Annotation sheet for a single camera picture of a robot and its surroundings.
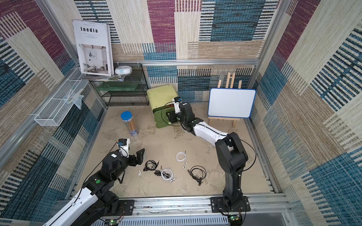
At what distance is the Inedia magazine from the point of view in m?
0.76

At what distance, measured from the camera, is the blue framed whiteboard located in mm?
937

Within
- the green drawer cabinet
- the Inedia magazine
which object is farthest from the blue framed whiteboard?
the Inedia magazine
